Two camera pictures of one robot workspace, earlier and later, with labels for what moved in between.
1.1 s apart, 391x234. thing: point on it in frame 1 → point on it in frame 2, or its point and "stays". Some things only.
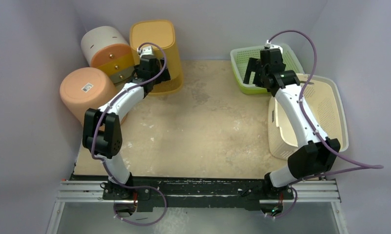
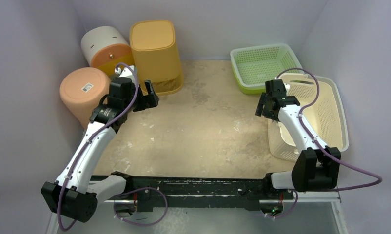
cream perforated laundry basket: (322, 102) stays
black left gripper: (164, 77) → (148, 101)
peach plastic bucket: (86, 88) stays
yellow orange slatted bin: (162, 31) stays
